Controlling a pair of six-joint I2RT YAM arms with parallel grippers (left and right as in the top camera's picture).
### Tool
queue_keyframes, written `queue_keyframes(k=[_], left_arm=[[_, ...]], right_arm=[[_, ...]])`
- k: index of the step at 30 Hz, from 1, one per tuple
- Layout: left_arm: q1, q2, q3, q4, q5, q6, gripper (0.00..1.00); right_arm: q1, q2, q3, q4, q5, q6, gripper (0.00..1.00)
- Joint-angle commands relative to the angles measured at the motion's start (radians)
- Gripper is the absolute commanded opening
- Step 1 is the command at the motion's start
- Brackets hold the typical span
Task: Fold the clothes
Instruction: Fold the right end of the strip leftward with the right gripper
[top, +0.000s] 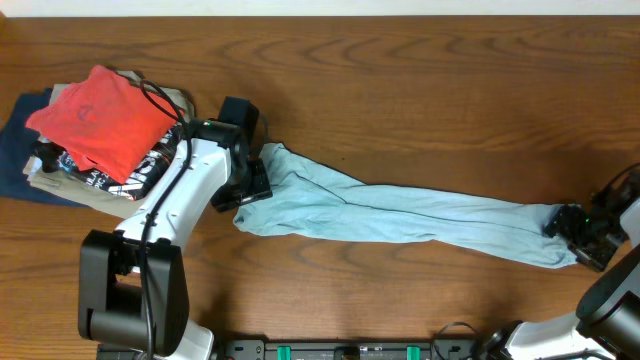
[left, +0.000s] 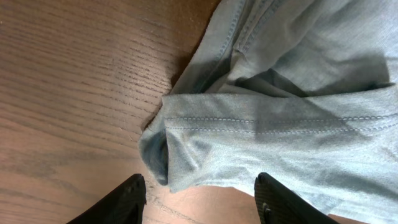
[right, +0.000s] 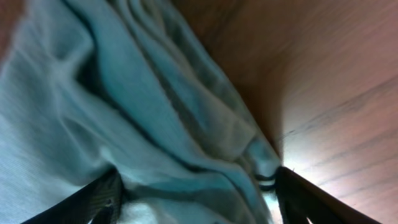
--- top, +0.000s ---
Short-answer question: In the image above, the light blue t-shirt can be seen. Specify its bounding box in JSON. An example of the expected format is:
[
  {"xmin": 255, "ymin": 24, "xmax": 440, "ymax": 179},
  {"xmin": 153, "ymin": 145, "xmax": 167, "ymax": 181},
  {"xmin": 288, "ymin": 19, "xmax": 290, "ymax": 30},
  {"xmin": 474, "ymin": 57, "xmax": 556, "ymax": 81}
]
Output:
[{"xmin": 233, "ymin": 143, "xmax": 576, "ymax": 269}]

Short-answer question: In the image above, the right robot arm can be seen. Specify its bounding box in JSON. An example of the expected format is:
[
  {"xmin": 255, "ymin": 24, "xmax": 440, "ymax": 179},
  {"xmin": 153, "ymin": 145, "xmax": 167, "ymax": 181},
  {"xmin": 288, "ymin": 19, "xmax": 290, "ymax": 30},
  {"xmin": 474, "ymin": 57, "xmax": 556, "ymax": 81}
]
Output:
[{"xmin": 471, "ymin": 164, "xmax": 639, "ymax": 360}]

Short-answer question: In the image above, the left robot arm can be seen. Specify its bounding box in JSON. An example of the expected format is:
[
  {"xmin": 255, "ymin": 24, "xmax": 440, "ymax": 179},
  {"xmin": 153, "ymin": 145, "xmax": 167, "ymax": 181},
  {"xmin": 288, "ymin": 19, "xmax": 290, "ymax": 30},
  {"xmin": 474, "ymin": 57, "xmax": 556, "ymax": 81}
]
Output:
[{"xmin": 78, "ymin": 120, "xmax": 271, "ymax": 359}]

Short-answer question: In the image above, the red folded shirt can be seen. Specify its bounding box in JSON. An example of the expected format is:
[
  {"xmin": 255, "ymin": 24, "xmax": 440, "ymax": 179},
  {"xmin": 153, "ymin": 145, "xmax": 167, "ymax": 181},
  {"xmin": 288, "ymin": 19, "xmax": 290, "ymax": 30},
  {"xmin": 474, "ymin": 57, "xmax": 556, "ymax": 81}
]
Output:
[{"xmin": 26, "ymin": 65, "xmax": 176, "ymax": 183}]

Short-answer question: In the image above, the khaki folded garment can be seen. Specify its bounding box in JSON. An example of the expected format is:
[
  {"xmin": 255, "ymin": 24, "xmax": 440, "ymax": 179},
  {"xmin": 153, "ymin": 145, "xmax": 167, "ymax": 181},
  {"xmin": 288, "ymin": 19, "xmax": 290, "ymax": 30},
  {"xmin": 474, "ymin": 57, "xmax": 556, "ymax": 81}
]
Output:
[{"xmin": 22, "ymin": 70, "xmax": 195, "ymax": 218}]

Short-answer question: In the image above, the black printed folded shirt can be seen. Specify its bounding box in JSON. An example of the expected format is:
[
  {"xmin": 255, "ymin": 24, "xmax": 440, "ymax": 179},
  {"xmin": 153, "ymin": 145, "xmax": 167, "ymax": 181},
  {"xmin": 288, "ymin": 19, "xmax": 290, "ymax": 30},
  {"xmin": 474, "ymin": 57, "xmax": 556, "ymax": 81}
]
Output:
[{"xmin": 30, "ymin": 124, "xmax": 186, "ymax": 202}]

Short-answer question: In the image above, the navy blue folded garment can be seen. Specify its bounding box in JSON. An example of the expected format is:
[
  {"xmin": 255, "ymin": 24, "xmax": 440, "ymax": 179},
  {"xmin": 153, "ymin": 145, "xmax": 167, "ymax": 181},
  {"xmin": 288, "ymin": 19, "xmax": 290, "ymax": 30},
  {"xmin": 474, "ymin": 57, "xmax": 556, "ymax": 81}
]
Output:
[{"xmin": 1, "ymin": 88, "xmax": 83, "ymax": 207}]

